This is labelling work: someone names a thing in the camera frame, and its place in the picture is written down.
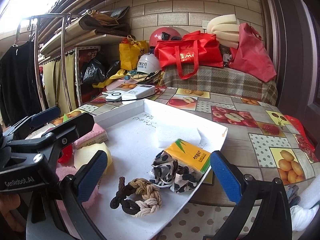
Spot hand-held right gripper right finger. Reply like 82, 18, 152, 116
205, 151, 293, 240

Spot yellow shopping bag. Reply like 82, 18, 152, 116
119, 35, 150, 71

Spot yellow sponge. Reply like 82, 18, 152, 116
74, 141, 112, 174

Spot white shallow cardboard box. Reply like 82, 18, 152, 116
56, 98, 228, 240

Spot white metal shelf unit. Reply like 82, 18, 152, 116
37, 29, 120, 108

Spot white crumpled cloth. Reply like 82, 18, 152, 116
290, 204, 320, 232

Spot yellow tissue packet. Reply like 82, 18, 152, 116
164, 139, 212, 174

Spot white helmet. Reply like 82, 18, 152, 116
137, 53, 162, 75

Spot red plush ball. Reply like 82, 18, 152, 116
58, 145, 73, 163

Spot rolled white foam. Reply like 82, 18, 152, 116
206, 14, 240, 48

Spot braided brown hair tie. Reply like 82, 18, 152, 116
110, 177, 163, 217

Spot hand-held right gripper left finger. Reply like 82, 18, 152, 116
26, 150, 108, 240

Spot plaid cloth cover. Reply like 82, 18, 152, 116
163, 65, 278, 105

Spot dark red fabric bag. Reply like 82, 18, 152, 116
229, 22, 277, 82

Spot white foam sheet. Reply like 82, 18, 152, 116
299, 180, 320, 209

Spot pink helmet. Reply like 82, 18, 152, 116
149, 26, 190, 48

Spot white power bank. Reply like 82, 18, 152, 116
122, 84, 156, 101

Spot grey panelled door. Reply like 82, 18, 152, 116
255, 0, 320, 155

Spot black plastic bag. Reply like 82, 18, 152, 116
81, 59, 120, 84

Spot black and white spotted cloth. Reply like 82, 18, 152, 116
149, 150, 200, 193

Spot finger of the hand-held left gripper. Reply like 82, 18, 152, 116
7, 113, 95, 165
11, 106, 62, 137

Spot white foam sponge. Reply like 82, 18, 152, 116
155, 124, 203, 148

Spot bright red tote bag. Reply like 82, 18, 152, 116
154, 31, 224, 80

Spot grey knitted cloth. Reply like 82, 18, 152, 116
285, 184, 302, 207

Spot small pink carton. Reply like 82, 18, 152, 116
72, 123, 108, 150

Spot yellow crumpled cloth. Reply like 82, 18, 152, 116
92, 69, 165, 88

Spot brown folded bags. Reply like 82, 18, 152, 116
79, 6, 132, 35

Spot white round device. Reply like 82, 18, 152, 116
102, 91, 129, 103

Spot metal clothes rack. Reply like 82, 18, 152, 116
22, 9, 94, 110

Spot black hanging garment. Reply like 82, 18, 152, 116
0, 41, 44, 125

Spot person's left hand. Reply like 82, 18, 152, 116
0, 194, 27, 233

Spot pink plush toy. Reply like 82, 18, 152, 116
55, 166, 100, 212

